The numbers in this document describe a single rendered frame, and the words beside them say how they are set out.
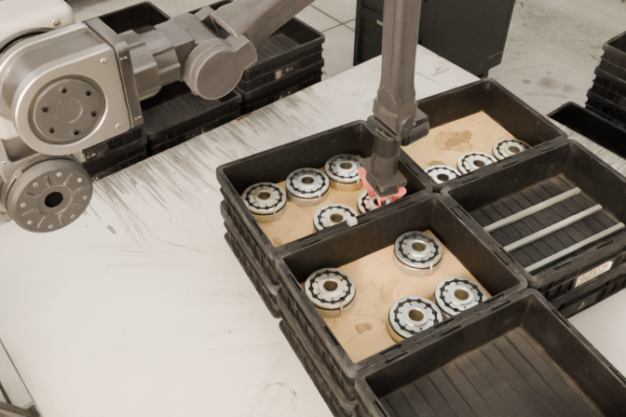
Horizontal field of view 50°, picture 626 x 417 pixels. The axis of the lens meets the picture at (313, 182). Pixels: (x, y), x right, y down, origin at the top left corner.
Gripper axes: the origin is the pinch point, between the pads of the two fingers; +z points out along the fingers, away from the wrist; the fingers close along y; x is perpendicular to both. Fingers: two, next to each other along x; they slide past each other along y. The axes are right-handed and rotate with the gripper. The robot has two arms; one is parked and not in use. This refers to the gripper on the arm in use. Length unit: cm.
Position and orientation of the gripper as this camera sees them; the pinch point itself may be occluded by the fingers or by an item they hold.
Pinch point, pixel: (378, 201)
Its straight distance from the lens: 151.4
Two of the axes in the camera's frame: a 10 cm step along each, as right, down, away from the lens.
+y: -4.1, -6.1, 6.8
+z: -0.5, 7.6, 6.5
